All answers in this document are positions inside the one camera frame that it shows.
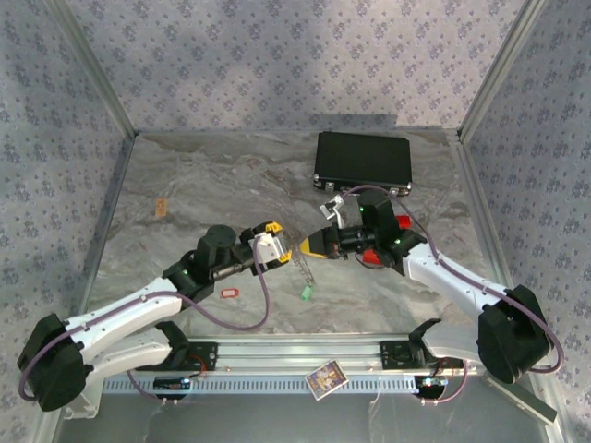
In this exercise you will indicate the small wooden block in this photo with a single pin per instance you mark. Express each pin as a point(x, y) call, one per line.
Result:
point(161, 207)

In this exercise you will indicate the right circuit board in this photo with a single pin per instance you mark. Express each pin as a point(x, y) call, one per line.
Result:
point(431, 383)

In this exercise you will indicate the left circuit board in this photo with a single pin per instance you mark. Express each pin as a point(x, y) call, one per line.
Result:
point(171, 383)

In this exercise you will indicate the right aluminium side rail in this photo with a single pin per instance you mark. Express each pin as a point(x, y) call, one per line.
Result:
point(482, 207)

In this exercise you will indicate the aluminium frame post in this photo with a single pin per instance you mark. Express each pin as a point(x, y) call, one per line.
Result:
point(501, 69)
point(94, 69)

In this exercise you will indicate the small printed card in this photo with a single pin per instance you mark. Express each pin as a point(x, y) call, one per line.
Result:
point(326, 379)

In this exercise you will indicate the black hard case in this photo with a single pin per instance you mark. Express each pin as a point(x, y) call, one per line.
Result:
point(362, 157)

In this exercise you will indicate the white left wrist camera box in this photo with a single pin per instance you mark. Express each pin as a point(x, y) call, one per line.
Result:
point(268, 249)

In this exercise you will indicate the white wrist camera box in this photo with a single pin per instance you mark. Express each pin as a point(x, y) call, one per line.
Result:
point(332, 210)
point(268, 249)

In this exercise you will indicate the white plastic bracket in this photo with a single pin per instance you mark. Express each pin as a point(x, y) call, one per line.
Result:
point(83, 406)

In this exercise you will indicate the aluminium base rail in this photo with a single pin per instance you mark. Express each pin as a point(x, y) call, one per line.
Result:
point(295, 355)

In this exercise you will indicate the aluminium side rail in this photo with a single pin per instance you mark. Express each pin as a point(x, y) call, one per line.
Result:
point(482, 207)
point(104, 231)

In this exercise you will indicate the left aluminium side rail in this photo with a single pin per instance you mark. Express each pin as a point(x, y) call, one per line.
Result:
point(104, 231)

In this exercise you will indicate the circuit board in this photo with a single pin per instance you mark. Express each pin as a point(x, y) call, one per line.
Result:
point(431, 383)
point(171, 383)

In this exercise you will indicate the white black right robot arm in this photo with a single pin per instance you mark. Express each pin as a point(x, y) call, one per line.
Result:
point(452, 277)

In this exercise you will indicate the left aluminium frame post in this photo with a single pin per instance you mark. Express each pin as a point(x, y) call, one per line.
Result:
point(94, 69)

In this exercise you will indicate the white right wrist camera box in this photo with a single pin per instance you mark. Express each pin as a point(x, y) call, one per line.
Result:
point(332, 210)

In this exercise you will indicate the green key tag with key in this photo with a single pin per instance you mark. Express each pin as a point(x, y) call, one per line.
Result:
point(307, 293)

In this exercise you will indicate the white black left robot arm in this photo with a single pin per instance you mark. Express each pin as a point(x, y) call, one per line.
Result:
point(129, 309)

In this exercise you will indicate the red key tag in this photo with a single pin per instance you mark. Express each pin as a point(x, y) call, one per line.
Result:
point(228, 293)

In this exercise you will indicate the right aluminium frame post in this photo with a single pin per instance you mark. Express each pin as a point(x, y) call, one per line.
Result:
point(501, 69)

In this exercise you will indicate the grey metal bar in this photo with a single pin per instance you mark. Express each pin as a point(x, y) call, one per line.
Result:
point(531, 403)

